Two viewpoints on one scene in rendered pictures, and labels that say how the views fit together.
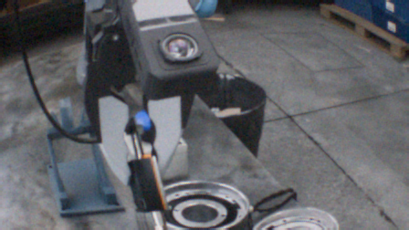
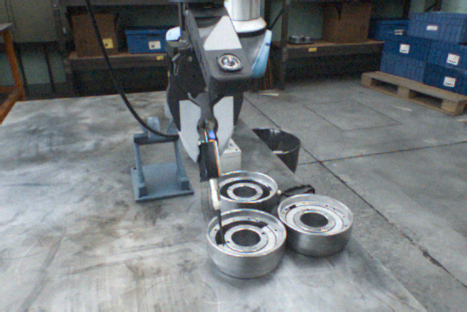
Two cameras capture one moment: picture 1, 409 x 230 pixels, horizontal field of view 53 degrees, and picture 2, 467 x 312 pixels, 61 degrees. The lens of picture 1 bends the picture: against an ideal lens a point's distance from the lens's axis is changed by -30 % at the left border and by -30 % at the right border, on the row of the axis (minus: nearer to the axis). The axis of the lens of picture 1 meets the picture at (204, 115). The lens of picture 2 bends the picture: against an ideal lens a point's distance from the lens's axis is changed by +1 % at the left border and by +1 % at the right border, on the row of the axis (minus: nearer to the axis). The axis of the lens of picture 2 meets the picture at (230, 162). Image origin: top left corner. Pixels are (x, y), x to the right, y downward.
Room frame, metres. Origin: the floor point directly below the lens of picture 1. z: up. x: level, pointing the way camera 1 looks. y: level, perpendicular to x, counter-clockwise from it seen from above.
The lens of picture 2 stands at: (-0.08, -0.02, 1.14)
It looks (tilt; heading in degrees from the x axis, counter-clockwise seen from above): 26 degrees down; 5
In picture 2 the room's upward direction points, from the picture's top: straight up
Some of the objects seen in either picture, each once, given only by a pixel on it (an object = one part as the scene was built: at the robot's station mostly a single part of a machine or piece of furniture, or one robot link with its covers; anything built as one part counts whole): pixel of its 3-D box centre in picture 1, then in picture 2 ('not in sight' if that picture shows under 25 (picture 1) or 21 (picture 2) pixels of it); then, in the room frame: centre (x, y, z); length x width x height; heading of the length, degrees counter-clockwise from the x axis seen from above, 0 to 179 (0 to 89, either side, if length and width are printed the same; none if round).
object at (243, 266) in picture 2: not in sight; (245, 243); (0.35, 0.00, 0.82); 0.10 x 0.10 x 0.04
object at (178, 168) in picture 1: (150, 149); (218, 154); (0.62, 0.07, 0.82); 0.08 x 0.07 x 0.05; 22
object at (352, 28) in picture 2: not in sight; (344, 21); (4.72, -0.87, 0.67); 0.52 x 0.43 x 0.43; 112
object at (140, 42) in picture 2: not in sight; (153, 39); (3.92, 1.14, 0.56); 0.52 x 0.38 x 0.22; 109
